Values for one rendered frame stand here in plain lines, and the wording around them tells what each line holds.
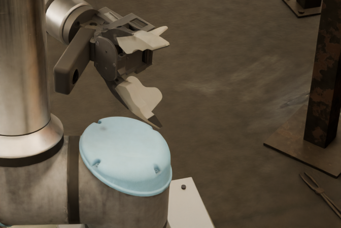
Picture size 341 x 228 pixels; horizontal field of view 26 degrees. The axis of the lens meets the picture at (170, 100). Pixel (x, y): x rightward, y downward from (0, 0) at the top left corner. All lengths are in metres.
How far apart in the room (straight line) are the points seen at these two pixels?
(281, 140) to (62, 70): 0.89
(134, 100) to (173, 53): 1.05
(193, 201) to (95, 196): 0.29
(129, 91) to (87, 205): 0.23
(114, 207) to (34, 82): 0.19
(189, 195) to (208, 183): 0.52
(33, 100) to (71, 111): 1.05
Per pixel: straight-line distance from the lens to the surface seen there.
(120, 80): 1.12
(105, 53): 1.10
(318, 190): 1.71
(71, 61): 1.07
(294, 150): 1.81
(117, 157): 0.92
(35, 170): 0.92
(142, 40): 1.03
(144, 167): 0.91
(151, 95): 1.13
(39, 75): 0.88
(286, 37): 2.25
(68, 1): 1.17
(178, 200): 1.18
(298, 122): 1.90
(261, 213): 1.65
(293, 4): 2.41
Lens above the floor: 1.16
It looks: 37 degrees down
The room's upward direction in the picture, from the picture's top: straight up
